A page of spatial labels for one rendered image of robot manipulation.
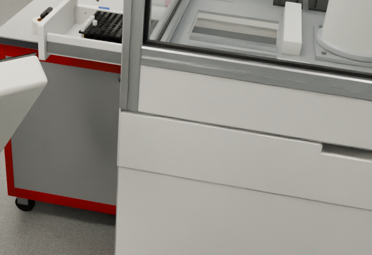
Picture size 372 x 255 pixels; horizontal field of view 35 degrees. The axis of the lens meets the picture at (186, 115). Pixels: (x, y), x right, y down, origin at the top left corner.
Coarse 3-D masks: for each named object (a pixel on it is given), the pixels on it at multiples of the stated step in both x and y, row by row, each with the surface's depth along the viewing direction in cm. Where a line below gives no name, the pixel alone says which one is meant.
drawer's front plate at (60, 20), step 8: (64, 0) 179; (72, 0) 182; (56, 8) 172; (64, 8) 176; (72, 8) 183; (48, 16) 166; (56, 16) 170; (64, 16) 177; (72, 16) 184; (40, 24) 161; (48, 24) 164; (56, 24) 171; (64, 24) 178; (72, 24) 185; (40, 32) 162; (48, 32) 166; (56, 32) 172; (64, 32) 179; (40, 40) 163; (40, 48) 164; (40, 56) 166; (48, 56) 169
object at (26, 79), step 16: (0, 64) 79; (16, 64) 81; (32, 64) 82; (0, 80) 79; (16, 80) 80; (32, 80) 81; (0, 96) 78; (16, 96) 81; (32, 96) 84; (0, 112) 84; (16, 112) 88; (0, 128) 92; (16, 128) 96; (0, 144) 100
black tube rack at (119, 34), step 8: (104, 16) 178; (112, 16) 178; (120, 16) 179; (104, 24) 172; (112, 24) 173; (120, 24) 174; (88, 32) 167; (96, 32) 167; (104, 32) 168; (112, 32) 168; (120, 32) 168; (104, 40) 169; (112, 40) 170; (120, 40) 170
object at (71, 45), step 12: (84, 12) 185; (120, 12) 184; (48, 36) 164; (60, 36) 164; (72, 36) 179; (48, 48) 166; (60, 48) 165; (72, 48) 165; (84, 48) 164; (96, 48) 164; (108, 48) 163; (120, 48) 162; (96, 60) 166; (108, 60) 165; (120, 60) 164
